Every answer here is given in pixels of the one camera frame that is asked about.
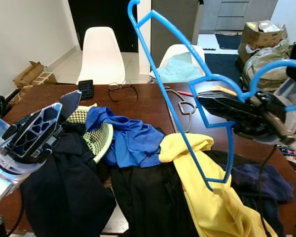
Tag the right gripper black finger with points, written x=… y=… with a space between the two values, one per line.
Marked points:
x=237 y=122
x=227 y=102

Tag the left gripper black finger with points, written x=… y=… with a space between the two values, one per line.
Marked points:
x=32 y=131
x=71 y=103

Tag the blue plastic hanger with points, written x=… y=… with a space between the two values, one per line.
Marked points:
x=281 y=62

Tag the black buttoned garment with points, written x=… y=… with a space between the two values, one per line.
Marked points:
x=64 y=197

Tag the dark grey hanger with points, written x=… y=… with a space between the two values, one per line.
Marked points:
x=180 y=106

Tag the colourful small items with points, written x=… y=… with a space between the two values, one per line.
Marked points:
x=291 y=153

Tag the green laundry basket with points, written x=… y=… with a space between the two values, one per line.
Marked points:
x=96 y=140

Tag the red pen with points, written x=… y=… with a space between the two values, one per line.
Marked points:
x=185 y=93

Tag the eyeglasses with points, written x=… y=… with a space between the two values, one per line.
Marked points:
x=116 y=89

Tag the flat cardboard box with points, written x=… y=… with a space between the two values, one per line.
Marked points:
x=27 y=74

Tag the teal cloth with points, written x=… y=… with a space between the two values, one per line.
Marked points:
x=180 y=69

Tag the white plastic chair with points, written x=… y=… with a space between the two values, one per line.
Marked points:
x=101 y=54
x=182 y=49

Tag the beige bag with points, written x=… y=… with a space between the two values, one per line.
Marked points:
x=266 y=49

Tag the navy garment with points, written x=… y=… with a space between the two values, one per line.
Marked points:
x=266 y=185

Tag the blue shirt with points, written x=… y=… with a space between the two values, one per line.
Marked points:
x=128 y=143

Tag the open cardboard box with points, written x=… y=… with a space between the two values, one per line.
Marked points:
x=254 y=37

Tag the yellow garment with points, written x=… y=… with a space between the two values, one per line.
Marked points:
x=207 y=207

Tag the grey drawer cabinet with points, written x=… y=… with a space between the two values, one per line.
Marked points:
x=237 y=10

